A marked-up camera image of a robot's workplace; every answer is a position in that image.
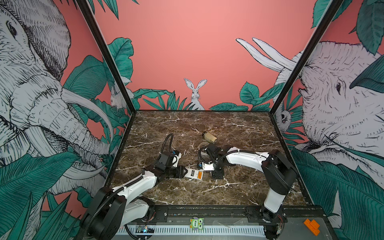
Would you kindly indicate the small circuit board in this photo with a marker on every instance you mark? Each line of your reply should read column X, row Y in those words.
column 145, row 229

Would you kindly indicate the white tape roll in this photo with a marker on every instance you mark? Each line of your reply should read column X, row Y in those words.
column 203, row 156

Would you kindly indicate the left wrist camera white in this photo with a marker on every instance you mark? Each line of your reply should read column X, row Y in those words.
column 177, row 156

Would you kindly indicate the white red remote control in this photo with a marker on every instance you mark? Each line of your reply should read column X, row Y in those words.
column 194, row 174

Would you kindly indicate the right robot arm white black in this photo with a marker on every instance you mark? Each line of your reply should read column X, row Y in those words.
column 279, row 172

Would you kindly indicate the spice jar black lid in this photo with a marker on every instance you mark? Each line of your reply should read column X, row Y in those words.
column 209, row 137

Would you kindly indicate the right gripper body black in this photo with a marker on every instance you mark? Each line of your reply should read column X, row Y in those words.
column 218, row 169

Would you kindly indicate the white slotted cable duct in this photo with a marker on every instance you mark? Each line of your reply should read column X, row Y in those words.
column 165, row 230

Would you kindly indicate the orange plastic blocks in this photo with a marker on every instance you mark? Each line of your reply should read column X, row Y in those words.
column 313, row 226

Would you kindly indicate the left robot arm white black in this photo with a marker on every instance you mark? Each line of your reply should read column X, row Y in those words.
column 112, row 208

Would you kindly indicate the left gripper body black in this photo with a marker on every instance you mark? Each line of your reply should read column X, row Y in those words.
column 172, row 172

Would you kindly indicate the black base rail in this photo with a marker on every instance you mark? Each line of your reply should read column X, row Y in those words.
column 252, row 213

